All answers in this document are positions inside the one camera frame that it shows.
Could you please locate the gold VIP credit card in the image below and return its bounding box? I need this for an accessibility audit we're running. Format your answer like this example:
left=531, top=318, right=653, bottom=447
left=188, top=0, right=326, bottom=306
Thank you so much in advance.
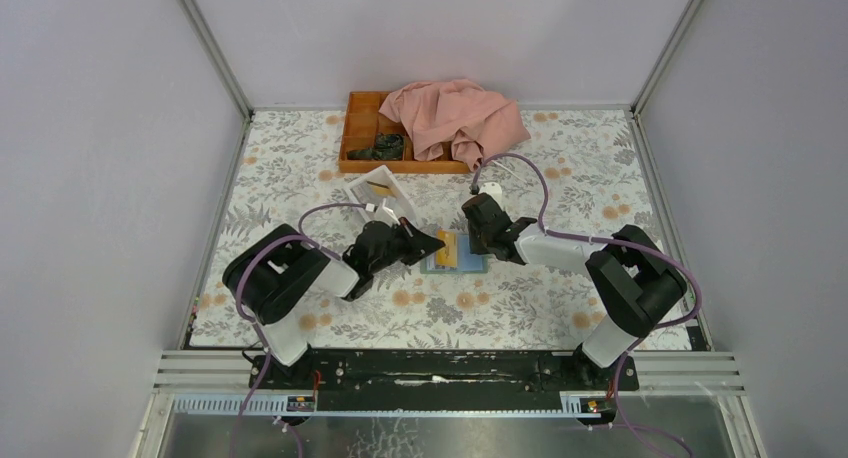
left=434, top=229, right=459, bottom=270

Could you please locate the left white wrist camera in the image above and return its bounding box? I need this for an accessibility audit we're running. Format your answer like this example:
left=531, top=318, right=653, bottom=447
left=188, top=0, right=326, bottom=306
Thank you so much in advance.
left=364, top=200, right=400, bottom=226

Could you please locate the white slotted cable duct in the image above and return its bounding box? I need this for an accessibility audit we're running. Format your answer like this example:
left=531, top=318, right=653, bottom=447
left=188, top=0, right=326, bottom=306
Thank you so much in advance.
left=172, top=393, right=605, bottom=419

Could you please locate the floral patterned table mat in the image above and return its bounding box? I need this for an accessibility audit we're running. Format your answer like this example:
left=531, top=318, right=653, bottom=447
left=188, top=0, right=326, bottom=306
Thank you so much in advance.
left=188, top=110, right=661, bottom=350

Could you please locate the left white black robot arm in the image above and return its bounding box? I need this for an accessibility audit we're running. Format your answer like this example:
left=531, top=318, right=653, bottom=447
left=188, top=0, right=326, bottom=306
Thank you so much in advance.
left=222, top=218, right=445, bottom=389

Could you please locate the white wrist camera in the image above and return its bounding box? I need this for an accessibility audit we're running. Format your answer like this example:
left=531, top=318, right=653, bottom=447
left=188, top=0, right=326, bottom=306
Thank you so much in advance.
left=364, top=200, right=400, bottom=226
left=472, top=182, right=505, bottom=208

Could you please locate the wooden compartment tray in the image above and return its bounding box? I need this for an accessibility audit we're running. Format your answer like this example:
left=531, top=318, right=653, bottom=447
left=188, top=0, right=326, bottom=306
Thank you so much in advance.
left=337, top=91, right=470, bottom=174

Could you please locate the green card holder wallet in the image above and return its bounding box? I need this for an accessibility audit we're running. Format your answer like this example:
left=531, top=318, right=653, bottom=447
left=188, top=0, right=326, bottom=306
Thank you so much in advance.
left=421, top=231, right=488, bottom=274

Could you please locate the pink cloth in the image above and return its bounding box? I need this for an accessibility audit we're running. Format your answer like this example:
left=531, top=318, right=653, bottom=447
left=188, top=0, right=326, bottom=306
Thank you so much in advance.
left=379, top=79, right=531, bottom=171

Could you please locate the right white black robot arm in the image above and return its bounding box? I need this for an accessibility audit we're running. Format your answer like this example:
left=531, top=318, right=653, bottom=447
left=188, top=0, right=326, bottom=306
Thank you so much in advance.
left=462, top=193, right=688, bottom=390

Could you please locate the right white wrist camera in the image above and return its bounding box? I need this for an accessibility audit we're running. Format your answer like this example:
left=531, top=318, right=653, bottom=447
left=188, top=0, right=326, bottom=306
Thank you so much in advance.
left=472, top=182, right=505, bottom=208

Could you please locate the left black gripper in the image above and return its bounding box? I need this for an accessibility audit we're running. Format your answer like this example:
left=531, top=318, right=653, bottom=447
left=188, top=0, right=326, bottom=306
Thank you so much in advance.
left=369, top=217, right=443, bottom=277

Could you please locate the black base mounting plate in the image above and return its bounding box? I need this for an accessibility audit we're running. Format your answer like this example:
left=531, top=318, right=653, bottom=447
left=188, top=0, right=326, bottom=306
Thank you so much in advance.
left=244, top=348, right=640, bottom=410

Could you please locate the white plastic card box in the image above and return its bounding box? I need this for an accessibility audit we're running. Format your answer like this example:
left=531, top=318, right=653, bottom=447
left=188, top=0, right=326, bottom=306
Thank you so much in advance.
left=343, top=165, right=418, bottom=225

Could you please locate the dark green crumpled item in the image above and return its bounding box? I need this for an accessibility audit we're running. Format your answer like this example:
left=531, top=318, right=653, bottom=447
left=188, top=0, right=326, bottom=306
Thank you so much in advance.
left=346, top=133, right=406, bottom=161

